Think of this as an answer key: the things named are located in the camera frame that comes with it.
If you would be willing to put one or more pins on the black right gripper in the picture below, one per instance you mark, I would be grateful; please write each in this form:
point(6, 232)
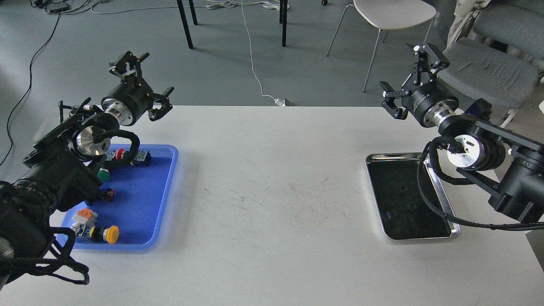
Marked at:
point(432, 95)

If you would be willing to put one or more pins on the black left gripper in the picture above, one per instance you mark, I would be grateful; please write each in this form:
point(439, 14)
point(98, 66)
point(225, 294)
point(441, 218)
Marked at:
point(133, 96)

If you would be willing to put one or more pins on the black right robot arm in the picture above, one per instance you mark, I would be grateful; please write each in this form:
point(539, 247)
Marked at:
point(470, 150)

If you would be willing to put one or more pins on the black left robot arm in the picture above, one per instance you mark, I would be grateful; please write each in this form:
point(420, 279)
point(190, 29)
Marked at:
point(64, 171)

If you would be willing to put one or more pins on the blue plastic tray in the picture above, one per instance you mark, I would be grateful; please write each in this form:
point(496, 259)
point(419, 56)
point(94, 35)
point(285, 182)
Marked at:
point(137, 209)

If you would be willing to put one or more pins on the silver metal tray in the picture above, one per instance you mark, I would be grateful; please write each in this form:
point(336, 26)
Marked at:
point(388, 172)

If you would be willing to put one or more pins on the white chair metal legs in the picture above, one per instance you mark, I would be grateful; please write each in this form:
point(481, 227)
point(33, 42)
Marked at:
point(386, 15)

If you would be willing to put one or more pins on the black yellow contact block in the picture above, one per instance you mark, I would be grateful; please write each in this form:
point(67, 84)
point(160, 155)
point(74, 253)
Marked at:
point(142, 159)

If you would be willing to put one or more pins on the grey upholstered chair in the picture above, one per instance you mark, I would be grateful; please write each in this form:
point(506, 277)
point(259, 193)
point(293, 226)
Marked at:
point(480, 71)

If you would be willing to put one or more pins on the black table leg left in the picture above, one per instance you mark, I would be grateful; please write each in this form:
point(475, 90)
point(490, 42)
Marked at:
point(184, 19)

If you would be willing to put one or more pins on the black table leg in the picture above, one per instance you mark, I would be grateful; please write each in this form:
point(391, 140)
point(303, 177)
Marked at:
point(184, 19)
point(283, 20)

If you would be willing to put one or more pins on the orange white contact block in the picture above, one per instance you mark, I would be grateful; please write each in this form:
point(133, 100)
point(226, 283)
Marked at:
point(84, 222)

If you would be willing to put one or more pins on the black table leg right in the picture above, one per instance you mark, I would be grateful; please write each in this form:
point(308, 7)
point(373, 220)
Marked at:
point(283, 20)

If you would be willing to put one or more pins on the red push button switch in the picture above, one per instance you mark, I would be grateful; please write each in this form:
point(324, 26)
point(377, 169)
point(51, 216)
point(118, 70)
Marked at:
point(114, 155)

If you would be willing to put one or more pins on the green push button switch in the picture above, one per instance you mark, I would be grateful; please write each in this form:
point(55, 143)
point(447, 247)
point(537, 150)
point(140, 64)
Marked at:
point(104, 175)

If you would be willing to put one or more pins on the black push button switch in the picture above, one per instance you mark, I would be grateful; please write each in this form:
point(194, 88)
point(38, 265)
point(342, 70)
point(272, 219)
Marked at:
point(105, 194)

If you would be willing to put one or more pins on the yellow push button switch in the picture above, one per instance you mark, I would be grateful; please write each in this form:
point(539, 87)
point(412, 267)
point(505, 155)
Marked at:
point(109, 235)

